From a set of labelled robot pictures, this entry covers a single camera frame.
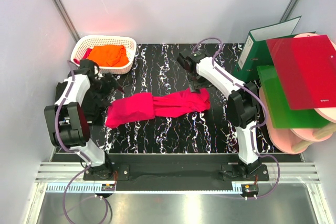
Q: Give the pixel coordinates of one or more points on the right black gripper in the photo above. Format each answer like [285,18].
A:
[195,86]

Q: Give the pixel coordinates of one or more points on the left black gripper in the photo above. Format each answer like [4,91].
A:
[109,86]

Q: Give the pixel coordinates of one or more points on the magenta t shirt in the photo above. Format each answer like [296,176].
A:
[144,106]

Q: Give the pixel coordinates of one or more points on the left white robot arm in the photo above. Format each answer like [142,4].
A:
[74,136]

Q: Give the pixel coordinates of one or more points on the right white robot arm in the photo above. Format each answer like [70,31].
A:
[242,106]

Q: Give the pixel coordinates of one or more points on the folded black t shirt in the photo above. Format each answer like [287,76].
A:
[78,94]

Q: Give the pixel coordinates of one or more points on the orange t shirt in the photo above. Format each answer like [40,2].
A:
[108,55]

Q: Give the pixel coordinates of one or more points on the white plastic basket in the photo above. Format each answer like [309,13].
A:
[90,41]

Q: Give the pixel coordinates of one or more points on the green lever arch binder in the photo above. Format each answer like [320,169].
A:
[255,50]

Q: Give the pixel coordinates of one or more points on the green plastic folder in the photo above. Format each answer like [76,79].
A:
[282,117]

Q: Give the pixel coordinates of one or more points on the red plastic folder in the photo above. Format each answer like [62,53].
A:
[306,70]

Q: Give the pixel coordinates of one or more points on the aluminium rail frame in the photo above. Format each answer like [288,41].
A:
[69,177]

